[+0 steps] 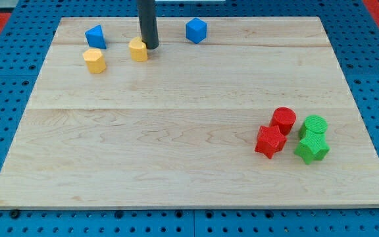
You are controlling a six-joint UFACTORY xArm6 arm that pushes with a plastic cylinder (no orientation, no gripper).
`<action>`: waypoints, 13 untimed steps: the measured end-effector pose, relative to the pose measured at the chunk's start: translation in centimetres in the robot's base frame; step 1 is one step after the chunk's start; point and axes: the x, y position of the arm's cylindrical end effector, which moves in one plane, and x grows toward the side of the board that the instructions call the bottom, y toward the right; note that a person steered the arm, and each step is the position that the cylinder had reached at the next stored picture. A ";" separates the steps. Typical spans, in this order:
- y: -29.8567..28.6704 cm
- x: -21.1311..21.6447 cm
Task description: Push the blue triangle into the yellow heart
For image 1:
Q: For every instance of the yellow heart block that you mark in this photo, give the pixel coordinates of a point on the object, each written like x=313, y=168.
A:
x=138, y=50

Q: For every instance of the blue triangle block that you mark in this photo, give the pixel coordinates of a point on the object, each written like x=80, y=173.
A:
x=95, y=37

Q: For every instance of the light wooden board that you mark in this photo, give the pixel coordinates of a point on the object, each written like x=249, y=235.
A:
x=179, y=130

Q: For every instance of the red star block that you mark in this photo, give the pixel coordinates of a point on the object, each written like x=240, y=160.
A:
x=270, y=140

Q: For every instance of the blue cube block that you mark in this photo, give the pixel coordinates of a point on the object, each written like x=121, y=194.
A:
x=196, y=30

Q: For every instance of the red cylinder block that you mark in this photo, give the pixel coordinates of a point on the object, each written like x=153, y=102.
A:
x=284, y=118

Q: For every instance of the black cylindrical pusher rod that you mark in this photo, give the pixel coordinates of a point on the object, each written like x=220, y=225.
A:
x=148, y=23

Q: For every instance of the yellow hexagon block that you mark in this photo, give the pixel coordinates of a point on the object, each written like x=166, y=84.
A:
x=95, y=60

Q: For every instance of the green cylinder block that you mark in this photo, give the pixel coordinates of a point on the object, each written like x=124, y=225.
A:
x=314, y=123

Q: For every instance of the green star block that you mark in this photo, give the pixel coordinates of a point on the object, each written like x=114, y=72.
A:
x=312, y=147

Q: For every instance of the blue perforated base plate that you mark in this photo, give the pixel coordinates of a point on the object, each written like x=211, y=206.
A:
x=353, y=32

